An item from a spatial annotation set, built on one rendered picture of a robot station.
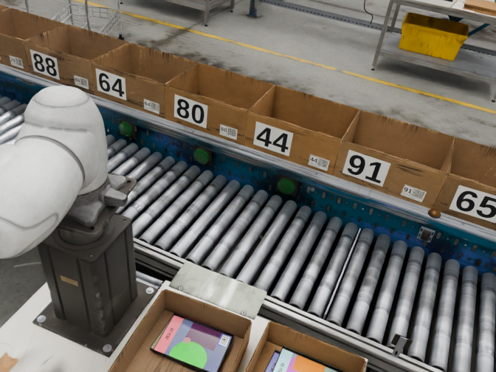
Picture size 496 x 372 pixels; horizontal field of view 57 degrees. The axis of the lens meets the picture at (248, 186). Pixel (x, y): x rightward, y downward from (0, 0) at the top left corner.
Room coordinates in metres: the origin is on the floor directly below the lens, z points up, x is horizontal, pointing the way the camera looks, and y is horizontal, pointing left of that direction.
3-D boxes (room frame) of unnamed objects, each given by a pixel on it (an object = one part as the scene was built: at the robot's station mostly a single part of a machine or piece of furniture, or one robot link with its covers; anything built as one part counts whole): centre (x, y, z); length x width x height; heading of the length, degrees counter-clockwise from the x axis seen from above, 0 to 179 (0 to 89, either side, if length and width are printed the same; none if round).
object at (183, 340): (0.75, 0.10, 0.78); 0.19 x 0.14 x 0.02; 75
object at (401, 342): (0.81, -0.50, 0.78); 0.05 x 0.01 x 0.11; 69
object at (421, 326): (1.04, -0.65, 0.72); 0.52 x 0.05 x 0.05; 159
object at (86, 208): (0.84, 0.39, 1.23); 0.22 x 0.18 x 0.06; 80
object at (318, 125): (1.70, -0.20, 0.96); 0.39 x 0.29 x 0.17; 69
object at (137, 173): (1.48, 0.51, 0.72); 0.52 x 0.05 x 0.05; 159
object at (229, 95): (1.84, 0.17, 0.96); 0.39 x 0.29 x 0.17; 69
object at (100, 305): (0.85, 0.41, 0.91); 0.26 x 0.26 x 0.33; 73
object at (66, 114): (0.83, 0.41, 1.37); 0.18 x 0.16 x 0.22; 178
